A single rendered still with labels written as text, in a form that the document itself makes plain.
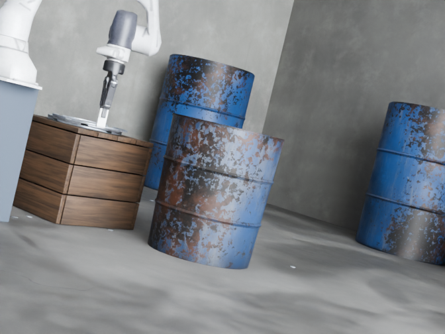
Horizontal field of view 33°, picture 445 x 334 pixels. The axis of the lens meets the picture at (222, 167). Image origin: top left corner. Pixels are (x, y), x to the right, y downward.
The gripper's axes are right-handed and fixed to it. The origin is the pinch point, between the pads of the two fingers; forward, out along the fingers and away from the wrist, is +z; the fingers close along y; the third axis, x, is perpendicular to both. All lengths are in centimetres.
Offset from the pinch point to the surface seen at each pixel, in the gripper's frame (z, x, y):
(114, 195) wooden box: 27.4, -14.0, 12.0
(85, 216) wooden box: 36.5, -3.5, 6.4
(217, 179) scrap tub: 10.8, -36.9, -28.1
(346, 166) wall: -3, -230, 215
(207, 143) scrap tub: -0.1, -31.4, -25.5
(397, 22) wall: -110, -235, 203
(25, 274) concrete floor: 40, 27, -79
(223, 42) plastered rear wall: -71, -136, 273
